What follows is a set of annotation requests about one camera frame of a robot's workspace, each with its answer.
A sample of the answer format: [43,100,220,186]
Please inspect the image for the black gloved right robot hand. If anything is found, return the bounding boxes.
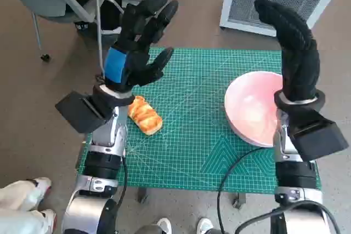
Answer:
[254,0,321,102]

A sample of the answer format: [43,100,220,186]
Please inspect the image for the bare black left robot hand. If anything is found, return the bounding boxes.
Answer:
[103,0,179,94]

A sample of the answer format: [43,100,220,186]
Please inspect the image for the braided toy bread loaf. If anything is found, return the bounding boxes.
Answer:
[127,95,163,136]

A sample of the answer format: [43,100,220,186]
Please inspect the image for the pink bowl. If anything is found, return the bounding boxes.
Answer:
[224,71,285,148]

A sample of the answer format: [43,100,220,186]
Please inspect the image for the green cutting mat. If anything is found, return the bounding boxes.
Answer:
[76,47,321,191]

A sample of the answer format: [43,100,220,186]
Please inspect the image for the metal table leg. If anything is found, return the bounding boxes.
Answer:
[137,187,150,204]
[233,191,247,209]

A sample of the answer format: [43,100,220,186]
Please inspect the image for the white shoe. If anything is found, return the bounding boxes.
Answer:
[196,217,214,234]
[156,217,173,234]

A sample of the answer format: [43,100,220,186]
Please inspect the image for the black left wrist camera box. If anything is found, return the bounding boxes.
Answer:
[54,90,115,134]

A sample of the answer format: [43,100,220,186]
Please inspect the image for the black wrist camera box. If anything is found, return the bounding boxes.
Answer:
[289,110,349,162]
[54,90,115,134]

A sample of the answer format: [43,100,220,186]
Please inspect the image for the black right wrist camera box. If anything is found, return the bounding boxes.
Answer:
[289,110,349,162]

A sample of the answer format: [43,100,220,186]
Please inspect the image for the black cable along left elbow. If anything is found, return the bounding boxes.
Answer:
[108,154,129,234]

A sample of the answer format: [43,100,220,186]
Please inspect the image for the long black robot cable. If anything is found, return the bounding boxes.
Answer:
[217,146,264,234]

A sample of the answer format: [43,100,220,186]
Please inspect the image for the black cable over right shoulder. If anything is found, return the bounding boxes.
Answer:
[235,201,342,234]

